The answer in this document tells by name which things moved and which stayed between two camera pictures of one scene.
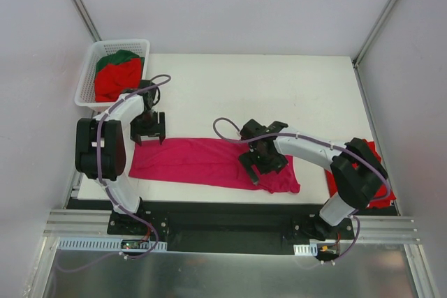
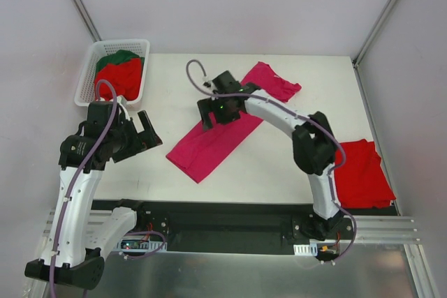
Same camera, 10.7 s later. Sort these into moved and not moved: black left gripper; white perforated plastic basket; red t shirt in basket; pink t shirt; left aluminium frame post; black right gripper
Moved: black right gripper; black left gripper; pink t shirt
Not moved: white perforated plastic basket; left aluminium frame post; red t shirt in basket
